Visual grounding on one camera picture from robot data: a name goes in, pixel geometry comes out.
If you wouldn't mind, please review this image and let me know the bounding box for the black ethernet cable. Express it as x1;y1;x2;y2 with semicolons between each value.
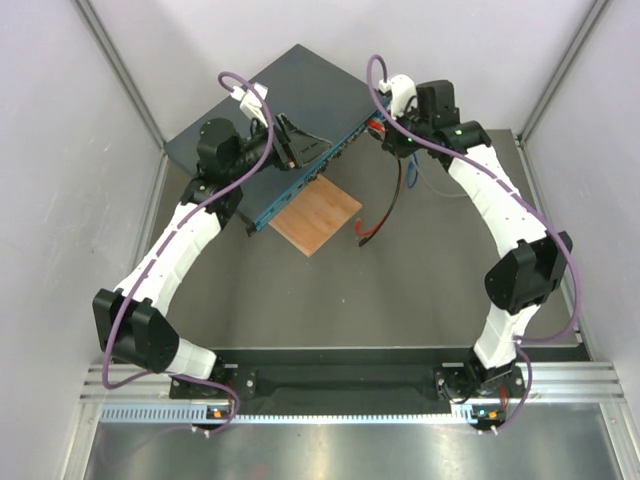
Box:
357;127;404;247

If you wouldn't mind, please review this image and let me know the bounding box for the dark blue network switch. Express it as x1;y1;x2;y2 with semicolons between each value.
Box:
165;45;377;234

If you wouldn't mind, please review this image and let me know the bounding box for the aluminium frame rail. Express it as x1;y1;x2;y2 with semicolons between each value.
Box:
80;362;625;403

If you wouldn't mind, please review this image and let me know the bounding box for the wooden board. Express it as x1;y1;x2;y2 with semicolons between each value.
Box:
269;176;362;257

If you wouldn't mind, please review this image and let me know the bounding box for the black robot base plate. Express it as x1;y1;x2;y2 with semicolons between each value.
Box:
169;347;526;401

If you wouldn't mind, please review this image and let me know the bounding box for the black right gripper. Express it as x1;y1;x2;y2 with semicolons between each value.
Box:
381;102;432;161

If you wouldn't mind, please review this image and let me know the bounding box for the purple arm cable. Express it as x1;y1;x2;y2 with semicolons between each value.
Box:
102;72;276;439
367;53;584;436

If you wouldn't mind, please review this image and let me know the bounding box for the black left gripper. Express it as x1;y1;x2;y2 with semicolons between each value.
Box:
227;112;332;183

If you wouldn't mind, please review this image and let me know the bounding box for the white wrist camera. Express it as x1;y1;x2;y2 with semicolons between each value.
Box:
378;74;417;118
231;82;269;126

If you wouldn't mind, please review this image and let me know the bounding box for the red ethernet cable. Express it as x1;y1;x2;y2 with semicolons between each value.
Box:
353;118;404;239

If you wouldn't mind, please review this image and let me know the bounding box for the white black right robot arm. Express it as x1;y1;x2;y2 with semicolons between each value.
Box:
378;75;566;398

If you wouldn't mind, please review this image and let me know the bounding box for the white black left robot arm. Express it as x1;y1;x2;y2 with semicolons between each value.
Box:
92;114;332;397

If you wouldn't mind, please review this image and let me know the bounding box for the grey slotted cable duct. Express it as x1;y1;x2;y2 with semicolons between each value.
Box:
100;403;478;425

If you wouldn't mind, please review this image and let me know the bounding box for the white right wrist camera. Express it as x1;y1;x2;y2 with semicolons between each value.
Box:
378;74;417;118

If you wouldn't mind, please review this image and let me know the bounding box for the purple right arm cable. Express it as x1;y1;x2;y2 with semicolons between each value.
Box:
367;53;584;436

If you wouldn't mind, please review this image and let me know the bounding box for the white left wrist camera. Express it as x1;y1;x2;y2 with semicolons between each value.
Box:
231;82;269;126

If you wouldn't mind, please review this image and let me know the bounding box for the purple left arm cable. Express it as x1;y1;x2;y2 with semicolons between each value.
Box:
102;72;276;439

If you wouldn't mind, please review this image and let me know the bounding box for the grey ethernet cable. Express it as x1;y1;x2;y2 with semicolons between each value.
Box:
417;159;469;198

